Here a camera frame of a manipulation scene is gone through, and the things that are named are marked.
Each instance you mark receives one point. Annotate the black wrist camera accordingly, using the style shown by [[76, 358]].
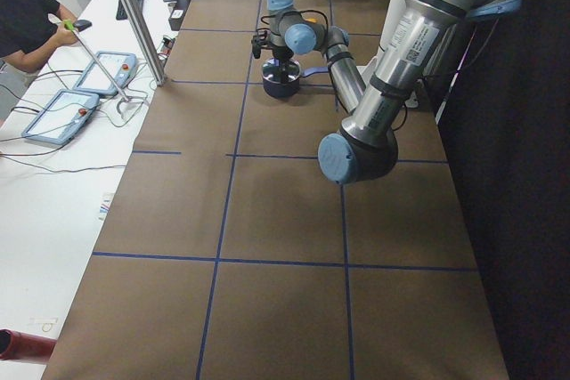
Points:
[[259, 42]]

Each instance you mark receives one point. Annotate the dark blue saucepan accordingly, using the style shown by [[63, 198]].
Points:
[[286, 91]]

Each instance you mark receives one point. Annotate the red cylinder object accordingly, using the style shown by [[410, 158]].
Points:
[[23, 347]]

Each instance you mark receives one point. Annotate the blue teach pendant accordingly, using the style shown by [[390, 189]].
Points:
[[62, 117], [102, 77]]

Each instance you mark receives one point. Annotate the brown paper table cover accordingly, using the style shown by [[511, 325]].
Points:
[[227, 254]]

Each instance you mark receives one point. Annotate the glass pot lid blue knob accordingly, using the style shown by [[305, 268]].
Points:
[[279, 72]]

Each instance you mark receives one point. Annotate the person's hand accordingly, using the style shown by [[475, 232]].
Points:
[[64, 36]]

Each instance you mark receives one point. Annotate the person in black shirt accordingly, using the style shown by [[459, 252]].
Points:
[[26, 32]]

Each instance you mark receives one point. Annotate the long metal reacher tool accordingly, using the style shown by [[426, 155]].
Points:
[[125, 99]]

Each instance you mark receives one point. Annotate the aluminium frame post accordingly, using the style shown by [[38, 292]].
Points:
[[143, 36]]

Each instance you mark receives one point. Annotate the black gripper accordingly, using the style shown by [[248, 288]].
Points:
[[281, 60]]

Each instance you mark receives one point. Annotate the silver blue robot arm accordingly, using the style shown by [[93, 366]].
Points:
[[364, 147]]

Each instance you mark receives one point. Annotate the far blue teach pendant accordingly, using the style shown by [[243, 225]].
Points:
[[102, 77]]

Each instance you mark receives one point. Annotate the near blue teach pendant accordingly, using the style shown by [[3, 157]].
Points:
[[62, 117]]

